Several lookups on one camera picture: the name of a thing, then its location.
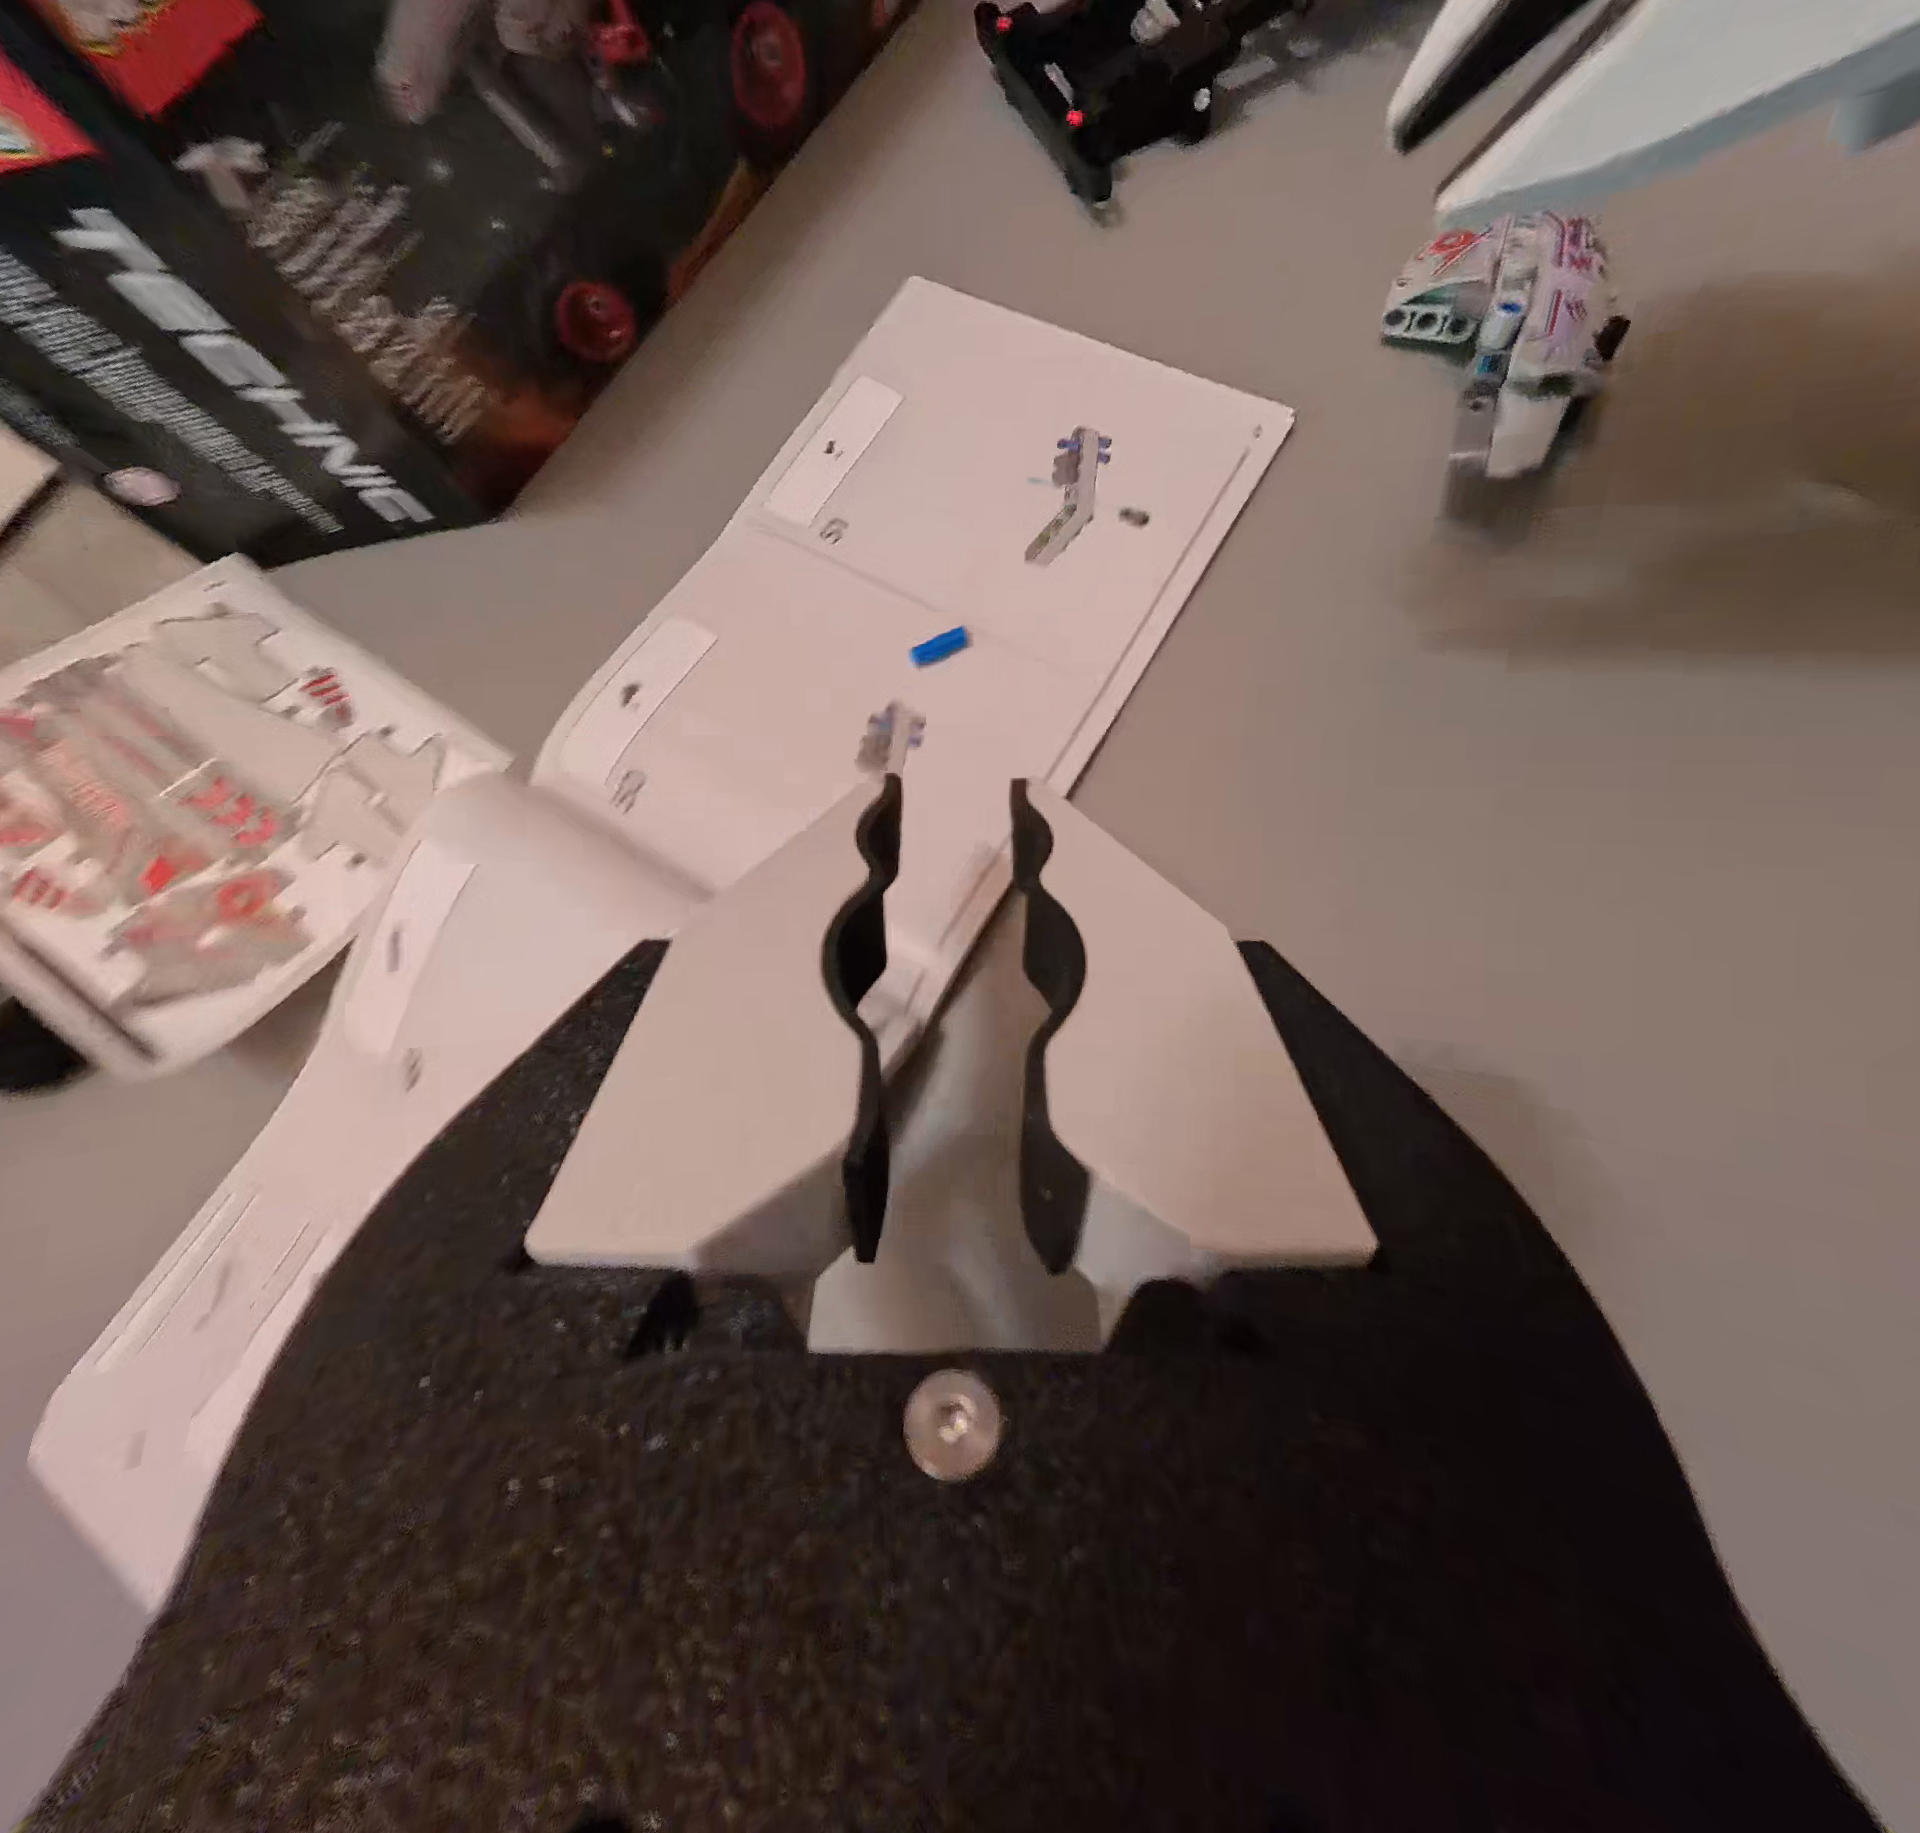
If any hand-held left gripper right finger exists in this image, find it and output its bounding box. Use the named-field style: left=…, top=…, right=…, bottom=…
left=1007, top=774, right=1382, bottom=1284

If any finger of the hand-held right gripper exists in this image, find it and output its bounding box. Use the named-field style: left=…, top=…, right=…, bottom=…
left=1431, top=0, right=1920, bottom=230
left=1388, top=0, right=1715, bottom=155

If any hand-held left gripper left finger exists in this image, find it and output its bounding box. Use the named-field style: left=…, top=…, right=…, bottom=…
left=522, top=774, right=910, bottom=1277

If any white stickered toy assembly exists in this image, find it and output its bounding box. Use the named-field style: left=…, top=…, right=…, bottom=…
left=1379, top=211, right=1634, bottom=522

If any grey desk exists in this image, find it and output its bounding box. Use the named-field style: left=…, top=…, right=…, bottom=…
left=0, top=0, right=1920, bottom=1833

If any black toy chassis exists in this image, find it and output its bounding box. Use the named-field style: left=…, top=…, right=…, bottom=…
left=973, top=0, right=1479, bottom=211

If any red and grey sticker sheet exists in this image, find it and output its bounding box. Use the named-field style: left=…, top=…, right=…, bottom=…
left=0, top=555, right=511, bottom=1080

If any white instruction booklet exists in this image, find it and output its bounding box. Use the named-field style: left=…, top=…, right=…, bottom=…
left=26, top=277, right=1300, bottom=1614

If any black toy set box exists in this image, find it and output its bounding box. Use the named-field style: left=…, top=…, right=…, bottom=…
left=0, top=0, right=949, bottom=569

